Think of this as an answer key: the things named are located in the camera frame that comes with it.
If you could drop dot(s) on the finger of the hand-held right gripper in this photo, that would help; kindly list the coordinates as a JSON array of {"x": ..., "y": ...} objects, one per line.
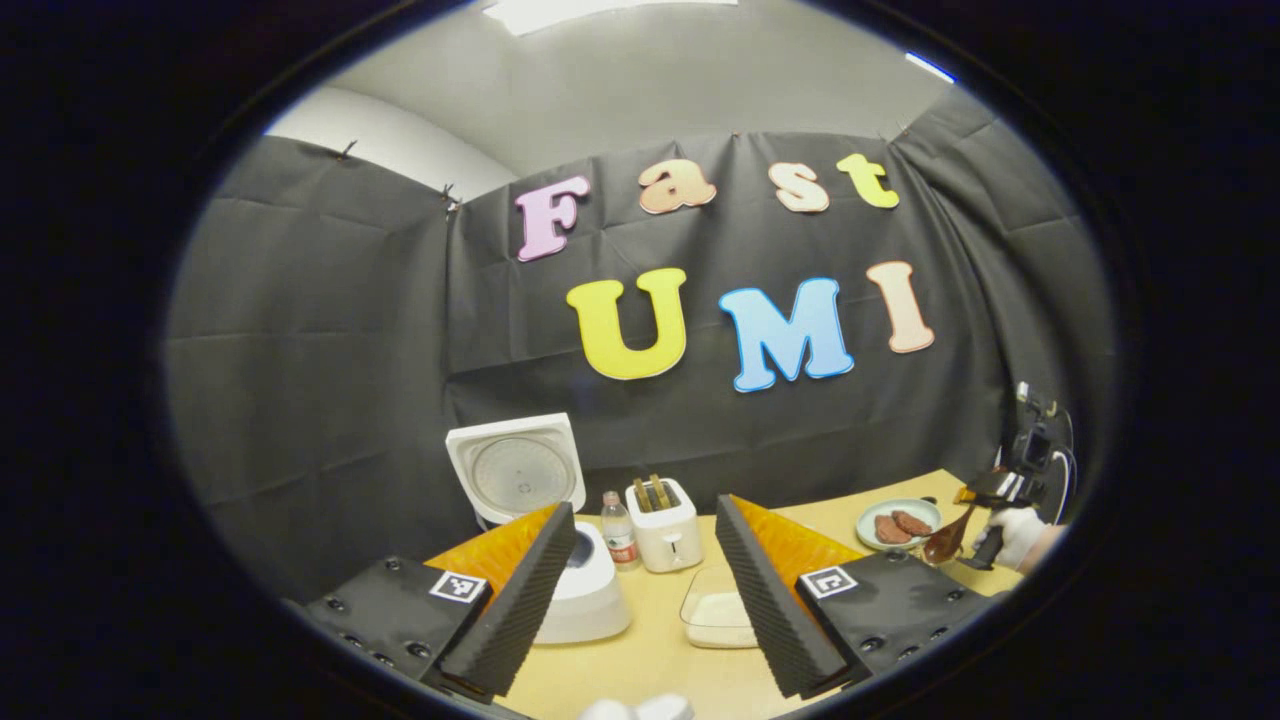
[{"x": 975, "y": 493}]

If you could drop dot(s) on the brown toast slice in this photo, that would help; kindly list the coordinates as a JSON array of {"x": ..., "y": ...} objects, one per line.
[
  {"x": 644, "y": 495},
  {"x": 661, "y": 490}
]

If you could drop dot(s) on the plastic bottle with red label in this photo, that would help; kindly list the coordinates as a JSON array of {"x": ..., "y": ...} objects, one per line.
[{"x": 620, "y": 540}]

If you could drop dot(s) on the white toaster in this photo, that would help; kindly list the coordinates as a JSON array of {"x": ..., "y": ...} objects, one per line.
[{"x": 668, "y": 540}]

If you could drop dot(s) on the black backdrop cloth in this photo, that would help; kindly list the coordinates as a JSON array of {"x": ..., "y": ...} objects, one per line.
[{"x": 330, "y": 380}]

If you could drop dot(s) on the pale green plate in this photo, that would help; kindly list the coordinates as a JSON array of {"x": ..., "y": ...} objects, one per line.
[{"x": 870, "y": 510}]

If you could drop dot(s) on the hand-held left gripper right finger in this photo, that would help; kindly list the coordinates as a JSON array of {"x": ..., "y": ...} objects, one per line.
[{"x": 765, "y": 600}]

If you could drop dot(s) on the red meat piece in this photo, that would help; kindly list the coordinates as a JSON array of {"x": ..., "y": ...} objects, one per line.
[
  {"x": 890, "y": 530},
  {"x": 912, "y": 522}
]

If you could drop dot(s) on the clear container of rice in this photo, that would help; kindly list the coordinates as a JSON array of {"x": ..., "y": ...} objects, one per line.
[{"x": 720, "y": 610}]

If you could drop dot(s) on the brown wooden spoon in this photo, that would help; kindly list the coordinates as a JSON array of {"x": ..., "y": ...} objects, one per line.
[{"x": 945, "y": 540}]

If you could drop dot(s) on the white rice cooker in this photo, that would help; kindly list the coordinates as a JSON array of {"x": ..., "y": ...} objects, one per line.
[{"x": 520, "y": 470}]

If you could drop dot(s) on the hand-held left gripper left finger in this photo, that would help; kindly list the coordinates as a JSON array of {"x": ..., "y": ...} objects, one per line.
[{"x": 520, "y": 600}]

